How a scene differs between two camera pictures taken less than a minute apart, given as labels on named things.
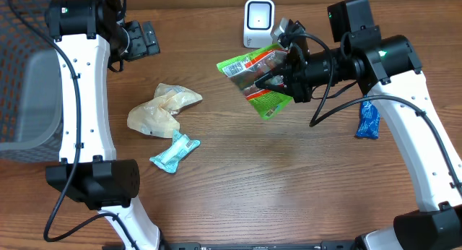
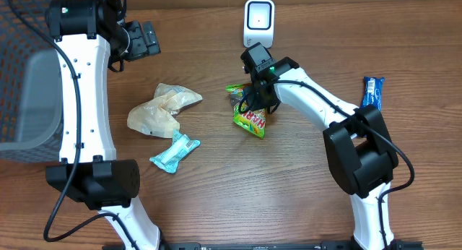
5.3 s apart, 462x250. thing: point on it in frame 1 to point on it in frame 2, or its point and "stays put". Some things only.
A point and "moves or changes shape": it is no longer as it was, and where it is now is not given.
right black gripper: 295,83 to 255,105
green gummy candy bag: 244,70 moves or changes shape
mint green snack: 169,160 stays put
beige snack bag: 156,116 stays put
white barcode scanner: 258,22 stays put
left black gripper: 141,47 stays put
